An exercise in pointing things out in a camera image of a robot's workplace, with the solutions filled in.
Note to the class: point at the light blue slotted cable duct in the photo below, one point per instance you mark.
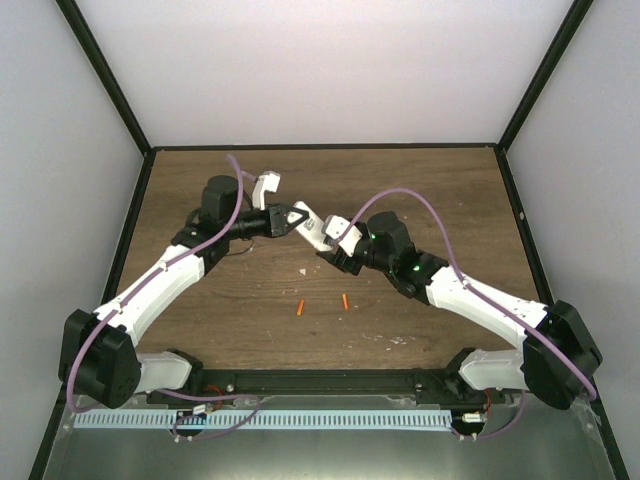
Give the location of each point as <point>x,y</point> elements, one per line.
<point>404,420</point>

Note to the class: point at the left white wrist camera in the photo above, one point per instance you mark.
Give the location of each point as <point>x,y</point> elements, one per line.
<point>266,183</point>

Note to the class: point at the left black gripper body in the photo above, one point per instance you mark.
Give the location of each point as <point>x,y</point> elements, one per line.
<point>274,220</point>

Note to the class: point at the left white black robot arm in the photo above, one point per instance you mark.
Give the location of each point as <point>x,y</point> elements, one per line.
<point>98,354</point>

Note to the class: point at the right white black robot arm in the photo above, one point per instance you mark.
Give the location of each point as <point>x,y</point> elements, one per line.
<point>552,353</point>

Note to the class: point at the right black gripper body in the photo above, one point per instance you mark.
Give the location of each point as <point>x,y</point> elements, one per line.
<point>344,263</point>

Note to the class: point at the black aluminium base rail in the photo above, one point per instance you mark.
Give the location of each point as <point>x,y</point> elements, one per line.
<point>444,387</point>

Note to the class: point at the metal front plate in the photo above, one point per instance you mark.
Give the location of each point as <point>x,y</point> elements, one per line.
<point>524,440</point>

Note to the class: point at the black enclosure frame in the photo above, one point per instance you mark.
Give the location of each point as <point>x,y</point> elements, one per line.
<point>92,51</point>

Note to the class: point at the white remote control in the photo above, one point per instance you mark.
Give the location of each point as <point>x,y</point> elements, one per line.
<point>310,231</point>

